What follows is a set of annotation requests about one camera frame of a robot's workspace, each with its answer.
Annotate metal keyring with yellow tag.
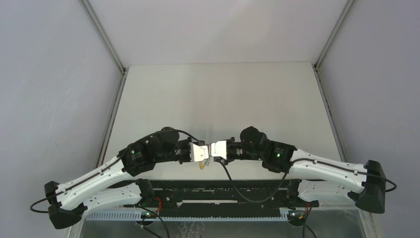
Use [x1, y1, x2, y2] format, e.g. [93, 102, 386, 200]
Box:
[199, 159, 210, 170]

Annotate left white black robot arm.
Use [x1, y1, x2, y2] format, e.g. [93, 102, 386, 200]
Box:
[44, 127, 209, 229]

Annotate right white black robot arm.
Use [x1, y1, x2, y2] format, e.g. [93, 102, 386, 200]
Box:
[216, 126, 387, 214]

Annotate left electronics board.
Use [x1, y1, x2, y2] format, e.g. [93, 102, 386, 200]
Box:
[141, 212, 157, 220]

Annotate electronics board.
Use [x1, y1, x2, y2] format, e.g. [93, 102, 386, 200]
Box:
[287, 212, 306, 227]
[141, 212, 157, 220]

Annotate right electronics board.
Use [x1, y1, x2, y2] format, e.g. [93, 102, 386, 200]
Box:
[287, 212, 306, 227]

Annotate left black camera cable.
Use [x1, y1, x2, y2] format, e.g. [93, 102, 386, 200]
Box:
[29, 129, 204, 214]

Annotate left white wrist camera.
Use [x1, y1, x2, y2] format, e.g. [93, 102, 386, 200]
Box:
[189, 142, 210, 162]

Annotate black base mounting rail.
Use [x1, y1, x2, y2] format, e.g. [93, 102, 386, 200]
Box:
[144, 179, 319, 216]

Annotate white slotted cable duct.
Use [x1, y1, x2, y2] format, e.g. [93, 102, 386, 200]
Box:
[85, 209, 289, 222]

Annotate right aluminium frame post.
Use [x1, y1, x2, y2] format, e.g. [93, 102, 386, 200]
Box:
[313, 0, 357, 71]

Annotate aluminium frame post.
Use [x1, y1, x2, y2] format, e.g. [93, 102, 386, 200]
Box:
[313, 0, 357, 71]
[79, 0, 126, 74]

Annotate left aluminium frame post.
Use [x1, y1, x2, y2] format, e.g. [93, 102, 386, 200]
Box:
[79, 0, 126, 74]

